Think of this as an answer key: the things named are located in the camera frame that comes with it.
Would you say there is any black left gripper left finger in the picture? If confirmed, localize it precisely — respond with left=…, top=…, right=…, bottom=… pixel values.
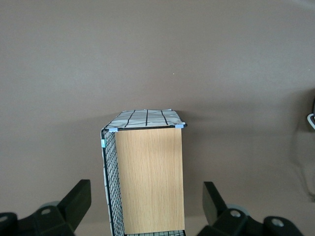
left=18, top=179, right=92, bottom=236

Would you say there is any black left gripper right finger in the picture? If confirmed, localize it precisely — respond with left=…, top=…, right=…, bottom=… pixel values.
left=196, top=181, right=264, bottom=236

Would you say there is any white two-slot toaster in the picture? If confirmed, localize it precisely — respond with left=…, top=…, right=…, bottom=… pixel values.
left=306, top=97, right=315, bottom=130

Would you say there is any light wooden shelf board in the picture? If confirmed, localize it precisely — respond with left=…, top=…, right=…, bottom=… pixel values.
left=115, top=127, right=185, bottom=235

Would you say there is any brown table mat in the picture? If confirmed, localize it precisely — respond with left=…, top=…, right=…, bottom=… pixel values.
left=0, top=0, right=315, bottom=236

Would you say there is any black wire grid basket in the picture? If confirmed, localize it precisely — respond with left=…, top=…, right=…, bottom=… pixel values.
left=99, top=108, right=188, bottom=236

